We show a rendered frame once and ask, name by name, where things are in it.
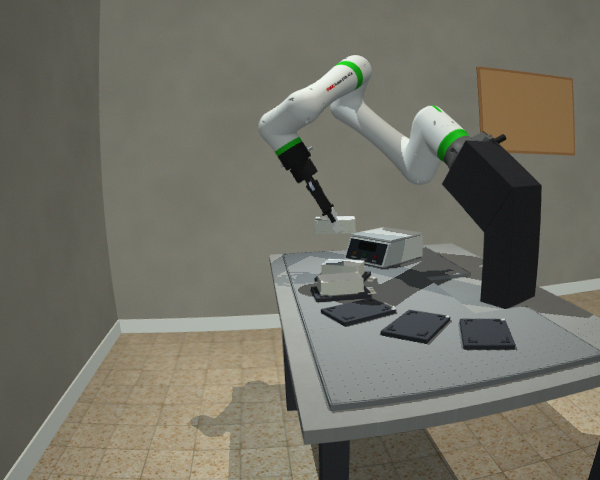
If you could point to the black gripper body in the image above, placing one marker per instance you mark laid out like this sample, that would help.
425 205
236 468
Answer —
304 171

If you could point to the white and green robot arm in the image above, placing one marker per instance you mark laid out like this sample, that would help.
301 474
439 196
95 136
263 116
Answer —
433 131

